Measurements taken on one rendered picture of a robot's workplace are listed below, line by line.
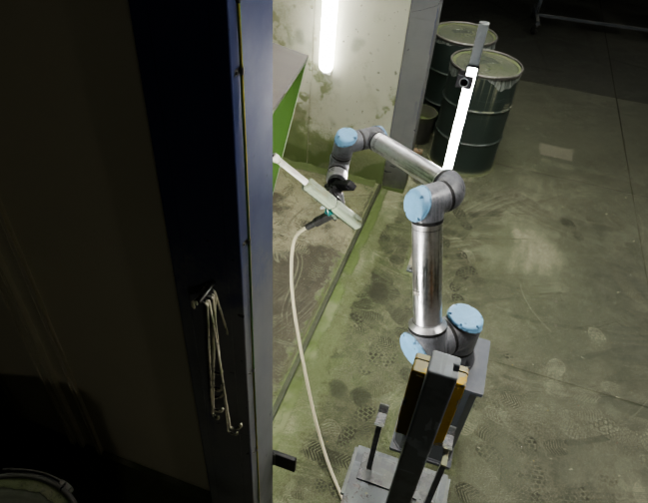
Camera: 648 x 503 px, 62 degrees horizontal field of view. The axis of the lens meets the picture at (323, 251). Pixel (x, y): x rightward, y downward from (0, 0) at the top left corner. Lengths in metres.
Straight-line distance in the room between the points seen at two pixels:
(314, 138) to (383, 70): 0.82
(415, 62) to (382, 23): 0.34
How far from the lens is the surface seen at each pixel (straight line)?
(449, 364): 1.14
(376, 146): 2.33
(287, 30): 4.17
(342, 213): 2.18
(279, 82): 2.11
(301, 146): 4.51
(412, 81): 4.01
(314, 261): 3.65
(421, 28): 3.89
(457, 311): 2.27
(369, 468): 1.93
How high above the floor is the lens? 2.51
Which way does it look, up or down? 41 degrees down
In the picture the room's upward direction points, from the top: 5 degrees clockwise
